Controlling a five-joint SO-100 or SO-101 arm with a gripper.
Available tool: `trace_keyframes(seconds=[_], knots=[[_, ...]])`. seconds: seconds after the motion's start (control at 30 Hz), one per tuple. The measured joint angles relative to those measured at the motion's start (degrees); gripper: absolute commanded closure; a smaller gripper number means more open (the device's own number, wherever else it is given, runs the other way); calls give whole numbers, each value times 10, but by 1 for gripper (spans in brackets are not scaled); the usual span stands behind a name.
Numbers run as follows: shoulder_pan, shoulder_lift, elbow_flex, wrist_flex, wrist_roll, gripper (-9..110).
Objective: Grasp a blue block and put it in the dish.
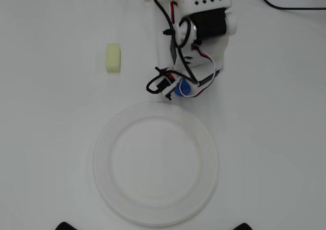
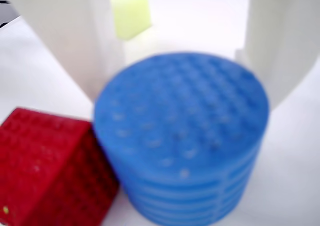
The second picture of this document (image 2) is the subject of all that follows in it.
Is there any blue cylinder block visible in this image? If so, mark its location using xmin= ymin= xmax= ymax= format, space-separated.
xmin=92 ymin=51 xmax=272 ymax=226

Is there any pale yellow sponge block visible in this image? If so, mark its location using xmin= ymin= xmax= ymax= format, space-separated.
xmin=109 ymin=0 xmax=153 ymax=41

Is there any red cube block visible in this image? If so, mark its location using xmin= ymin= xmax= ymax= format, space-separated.
xmin=0 ymin=107 xmax=120 ymax=226

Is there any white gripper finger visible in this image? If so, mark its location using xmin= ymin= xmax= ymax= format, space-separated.
xmin=4 ymin=0 xmax=125 ymax=104
xmin=234 ymin=0 xmax=320 ymax=111

